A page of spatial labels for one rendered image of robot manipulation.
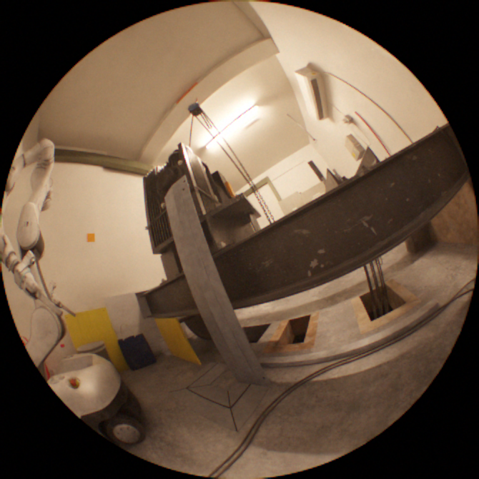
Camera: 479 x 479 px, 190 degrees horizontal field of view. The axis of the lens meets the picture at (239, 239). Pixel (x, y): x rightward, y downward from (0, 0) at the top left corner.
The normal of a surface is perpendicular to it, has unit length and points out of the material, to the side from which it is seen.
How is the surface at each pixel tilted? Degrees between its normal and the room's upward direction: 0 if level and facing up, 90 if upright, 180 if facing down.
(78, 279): 90
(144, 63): 180
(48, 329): 90
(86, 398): 90
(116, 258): 90
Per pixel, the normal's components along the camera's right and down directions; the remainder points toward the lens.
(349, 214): -0.53, 0.04
